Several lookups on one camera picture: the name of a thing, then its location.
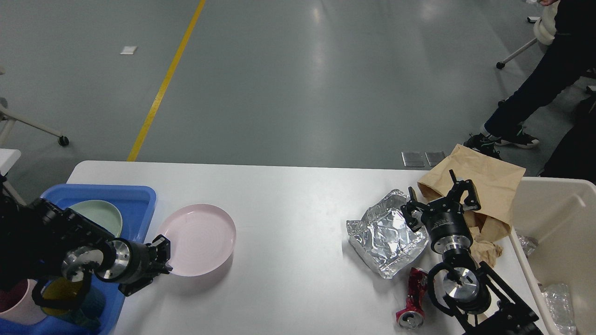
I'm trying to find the metal floor socket plate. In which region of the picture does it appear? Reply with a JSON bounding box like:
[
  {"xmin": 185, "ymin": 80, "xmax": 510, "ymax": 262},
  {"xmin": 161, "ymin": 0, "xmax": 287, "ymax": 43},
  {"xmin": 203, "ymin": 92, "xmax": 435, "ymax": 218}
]
[{"xmin": 401, "ymin": 151, "xmax": 426, "ymax": 168}]

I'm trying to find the dark teal mug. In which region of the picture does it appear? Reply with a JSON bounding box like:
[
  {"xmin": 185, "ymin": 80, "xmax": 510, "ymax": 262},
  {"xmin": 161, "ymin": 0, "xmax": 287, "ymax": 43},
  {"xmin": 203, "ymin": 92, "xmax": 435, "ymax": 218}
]
[{"xmin": 40, "ymin": 278, "xmax": 106, "ymax": 331}]

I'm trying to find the blue plastic tray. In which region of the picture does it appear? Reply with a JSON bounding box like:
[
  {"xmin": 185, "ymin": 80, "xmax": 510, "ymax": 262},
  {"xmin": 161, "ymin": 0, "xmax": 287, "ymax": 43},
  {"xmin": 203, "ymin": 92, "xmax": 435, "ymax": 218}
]
[{"xmin": 0, "ymin": 184, "xmax": 157, "ymax": 335}]

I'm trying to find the crumpled aluminium foil tray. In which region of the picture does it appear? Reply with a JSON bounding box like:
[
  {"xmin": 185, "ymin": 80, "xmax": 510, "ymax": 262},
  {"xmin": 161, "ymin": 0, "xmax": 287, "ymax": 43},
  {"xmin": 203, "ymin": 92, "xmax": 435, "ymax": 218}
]
[{"xmin": 345, "ymin": 189, "xmax": 428, "ymax": 279}]

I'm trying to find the white rolling chair base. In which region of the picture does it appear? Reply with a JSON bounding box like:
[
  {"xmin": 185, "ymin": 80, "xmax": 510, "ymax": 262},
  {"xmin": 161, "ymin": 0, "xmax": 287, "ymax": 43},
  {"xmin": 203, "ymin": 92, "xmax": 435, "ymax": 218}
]
[{"xmin": 0, "ymin": 67, "xmax": 69, "ymax": 147}]

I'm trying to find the crumpled clear plastic wrap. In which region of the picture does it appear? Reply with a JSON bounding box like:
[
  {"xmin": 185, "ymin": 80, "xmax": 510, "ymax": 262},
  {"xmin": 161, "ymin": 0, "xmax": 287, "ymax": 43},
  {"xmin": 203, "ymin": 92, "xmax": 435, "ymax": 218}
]
[{"xmin": 516, "ymin": 231, "xmax": 539, "ymax": 258}]

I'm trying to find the white paper on floor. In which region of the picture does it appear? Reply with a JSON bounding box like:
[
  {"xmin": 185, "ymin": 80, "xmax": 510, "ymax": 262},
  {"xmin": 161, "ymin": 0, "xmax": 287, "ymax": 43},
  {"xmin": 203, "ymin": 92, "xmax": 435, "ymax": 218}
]
[{"xmin": 120, "ymin": 45, "xmax": 138, "ymax": 55}]

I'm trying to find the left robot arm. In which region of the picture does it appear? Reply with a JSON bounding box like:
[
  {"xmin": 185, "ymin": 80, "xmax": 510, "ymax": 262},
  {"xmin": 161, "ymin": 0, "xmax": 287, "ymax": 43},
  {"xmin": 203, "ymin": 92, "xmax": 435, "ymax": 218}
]
[{"xmin": 0, "ymin": 176, "xmax": 173, "ymax": 310}]

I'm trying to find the beige plastic bin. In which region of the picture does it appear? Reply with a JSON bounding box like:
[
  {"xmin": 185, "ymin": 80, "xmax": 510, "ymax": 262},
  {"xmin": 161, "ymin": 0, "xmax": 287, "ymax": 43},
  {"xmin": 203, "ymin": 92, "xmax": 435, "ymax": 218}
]
[{"xmin": 509, "ymin": 177, "xmax": 596, "ymax": 335}]

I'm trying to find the crushed red soda can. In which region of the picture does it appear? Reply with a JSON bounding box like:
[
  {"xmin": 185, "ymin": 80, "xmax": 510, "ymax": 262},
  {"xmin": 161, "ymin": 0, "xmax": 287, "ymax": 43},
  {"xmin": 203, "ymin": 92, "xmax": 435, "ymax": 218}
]
[{"xmin": 396, "ymin": 267, "xmax": 428, "ymax": 329}]

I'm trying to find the pink plate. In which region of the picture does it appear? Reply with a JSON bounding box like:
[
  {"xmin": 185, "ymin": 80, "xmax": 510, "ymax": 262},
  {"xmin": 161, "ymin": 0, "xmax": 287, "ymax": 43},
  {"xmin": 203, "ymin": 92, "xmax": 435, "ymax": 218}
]
[{"xmin": 157, "ymin": 204, "xmax": 237, "ymax": 276}]

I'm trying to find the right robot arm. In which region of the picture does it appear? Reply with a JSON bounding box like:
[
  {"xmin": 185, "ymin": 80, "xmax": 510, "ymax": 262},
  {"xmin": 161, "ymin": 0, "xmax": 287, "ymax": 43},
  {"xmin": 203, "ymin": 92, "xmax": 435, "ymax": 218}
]
[{"xmin": 400, "ymin": 170, "xmax": 542, "ymax": 335}]

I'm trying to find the rolling chair leg right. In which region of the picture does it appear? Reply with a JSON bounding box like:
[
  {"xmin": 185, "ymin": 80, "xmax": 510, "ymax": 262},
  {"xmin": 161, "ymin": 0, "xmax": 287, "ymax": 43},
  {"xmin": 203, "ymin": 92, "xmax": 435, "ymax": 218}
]
[{"xmin": 496, "ymin": 2, "xmax": 559, "ymax": 70}]

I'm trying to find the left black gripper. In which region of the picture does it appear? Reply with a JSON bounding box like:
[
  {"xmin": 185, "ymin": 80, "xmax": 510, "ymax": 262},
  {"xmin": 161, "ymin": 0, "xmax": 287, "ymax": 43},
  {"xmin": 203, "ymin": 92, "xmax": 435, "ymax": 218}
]
[{"xmin": 95, "ymin": 235, "xmax": 173, "ymax": 297}]

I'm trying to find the light green plate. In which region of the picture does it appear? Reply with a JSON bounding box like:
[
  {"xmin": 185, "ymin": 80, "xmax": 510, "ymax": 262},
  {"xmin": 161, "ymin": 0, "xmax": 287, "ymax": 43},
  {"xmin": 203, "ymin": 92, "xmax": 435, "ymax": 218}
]
[{"xmin": 68, "ymin": 200, "xmax": 123, "ymax": 237}]

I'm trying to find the clear plastic bottle in bin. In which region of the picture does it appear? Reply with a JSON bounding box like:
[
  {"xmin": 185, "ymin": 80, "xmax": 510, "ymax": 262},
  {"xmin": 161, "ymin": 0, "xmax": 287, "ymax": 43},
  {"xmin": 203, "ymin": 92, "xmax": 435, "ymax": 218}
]
[{"xmin": 539, "ymin": 283, "xmax": 577, "ymax": 335}]

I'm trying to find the person in dark clothes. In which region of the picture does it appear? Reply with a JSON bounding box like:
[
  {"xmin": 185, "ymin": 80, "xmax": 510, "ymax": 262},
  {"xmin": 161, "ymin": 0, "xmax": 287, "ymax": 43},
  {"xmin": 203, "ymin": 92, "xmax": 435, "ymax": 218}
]
[{"xmin": 464, "ymin": 0, "xmax": 596, "ymax": 182}]

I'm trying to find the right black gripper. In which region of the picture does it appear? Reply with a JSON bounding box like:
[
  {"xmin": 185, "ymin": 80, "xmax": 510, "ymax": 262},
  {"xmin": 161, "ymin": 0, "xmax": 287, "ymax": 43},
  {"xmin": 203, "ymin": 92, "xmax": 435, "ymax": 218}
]
[{"xmin": 401, "ymin": 169, "xmax": 482, "ymax": 255}]

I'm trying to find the brown paper bag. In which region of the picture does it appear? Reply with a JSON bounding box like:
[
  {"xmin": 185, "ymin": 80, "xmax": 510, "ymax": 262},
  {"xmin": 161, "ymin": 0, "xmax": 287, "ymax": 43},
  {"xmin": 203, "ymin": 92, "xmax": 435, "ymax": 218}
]
[{"xmin": 418, "ymin": 144, "xmax": 526, "ymax": 268}]

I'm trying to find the pink mug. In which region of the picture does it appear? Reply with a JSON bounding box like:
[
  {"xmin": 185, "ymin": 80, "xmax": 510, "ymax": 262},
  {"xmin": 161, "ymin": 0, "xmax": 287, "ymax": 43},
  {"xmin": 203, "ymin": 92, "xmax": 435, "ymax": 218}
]
[{"xmin": 0, "ymin": 279, "xmax": 47, "ymax": 326}]

